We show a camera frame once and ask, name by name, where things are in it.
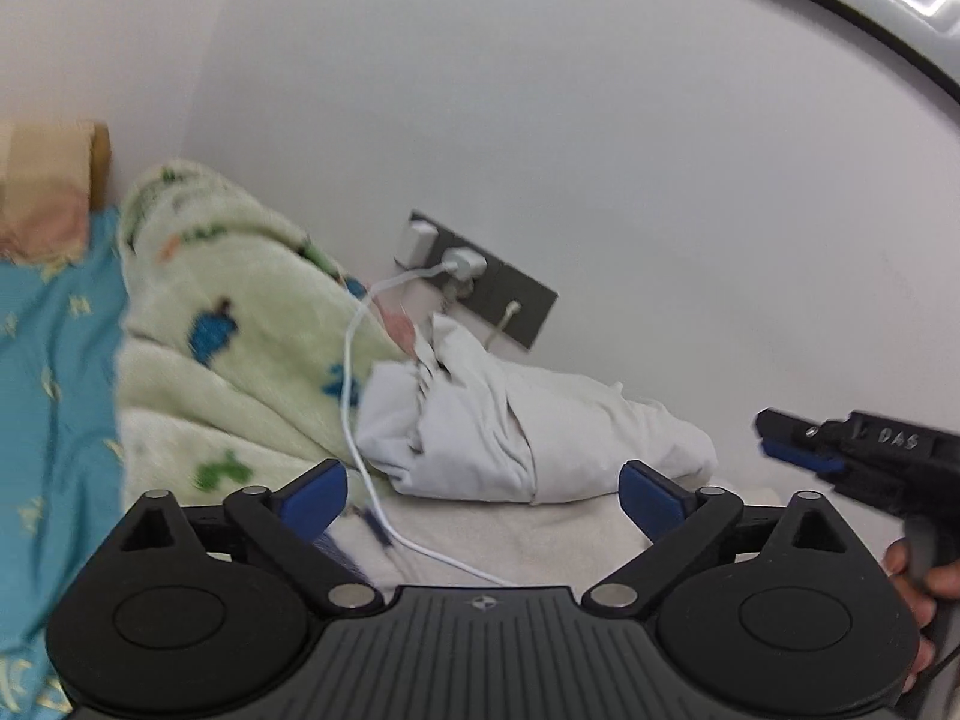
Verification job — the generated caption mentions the light grey shirt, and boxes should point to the light grey shirt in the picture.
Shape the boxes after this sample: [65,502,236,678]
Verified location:
[356,315,717,507]

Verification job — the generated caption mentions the white charger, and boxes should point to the white charger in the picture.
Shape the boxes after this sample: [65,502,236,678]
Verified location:
[439,247,488,284]

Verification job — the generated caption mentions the white charging cable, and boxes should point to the white charging cable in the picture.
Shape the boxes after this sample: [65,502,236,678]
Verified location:
[343,262,518,587]

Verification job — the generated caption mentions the grey wall socket panel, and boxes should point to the grey wall socket panel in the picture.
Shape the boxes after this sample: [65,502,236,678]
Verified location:
[395,210,560,352]

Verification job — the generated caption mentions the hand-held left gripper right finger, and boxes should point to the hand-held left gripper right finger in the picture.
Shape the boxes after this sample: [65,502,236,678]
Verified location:
[586,461,848,620]

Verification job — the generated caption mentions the plaid pillow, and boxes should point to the plaid pillow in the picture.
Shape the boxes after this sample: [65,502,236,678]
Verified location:
[0,122,95,263]

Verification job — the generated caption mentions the brown pillow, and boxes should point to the brown pillow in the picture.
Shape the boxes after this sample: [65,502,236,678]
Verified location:
[88,124,112,209]

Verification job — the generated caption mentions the pale green printed blanket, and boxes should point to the pale green printed blanket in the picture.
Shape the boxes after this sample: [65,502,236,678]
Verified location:
[116,159,796,593]

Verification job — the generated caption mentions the person's right hand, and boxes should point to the person's right hand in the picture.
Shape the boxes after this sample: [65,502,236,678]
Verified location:
[881,540,960,695]

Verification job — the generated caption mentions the white plug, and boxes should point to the white plug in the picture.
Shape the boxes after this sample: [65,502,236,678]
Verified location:
[395,219,438,271]

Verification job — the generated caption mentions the beige cable plug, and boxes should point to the beige cable plug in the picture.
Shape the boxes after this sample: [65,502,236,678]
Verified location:
[484,302,524,352]

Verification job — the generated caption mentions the teal patterned bed sheet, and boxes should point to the teal patterned bed sheet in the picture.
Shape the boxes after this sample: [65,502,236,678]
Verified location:
[0,206,132,720]

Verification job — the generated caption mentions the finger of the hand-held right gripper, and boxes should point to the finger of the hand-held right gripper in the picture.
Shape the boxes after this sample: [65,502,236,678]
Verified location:
[759,436,847,479]
[754,409,826,445]

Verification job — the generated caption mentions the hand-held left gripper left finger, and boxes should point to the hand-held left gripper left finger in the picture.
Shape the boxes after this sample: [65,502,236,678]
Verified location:
[120,460,383,620]

